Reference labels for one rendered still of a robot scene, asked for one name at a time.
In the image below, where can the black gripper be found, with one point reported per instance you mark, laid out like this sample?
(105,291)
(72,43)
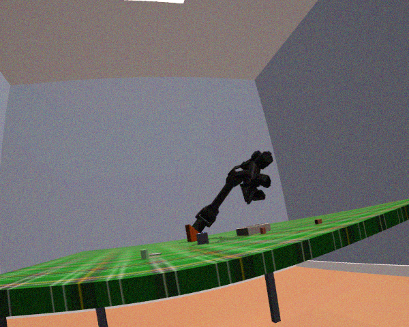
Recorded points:
(249,186)

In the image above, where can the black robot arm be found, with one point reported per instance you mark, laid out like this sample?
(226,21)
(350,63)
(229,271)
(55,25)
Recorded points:
(258,160)

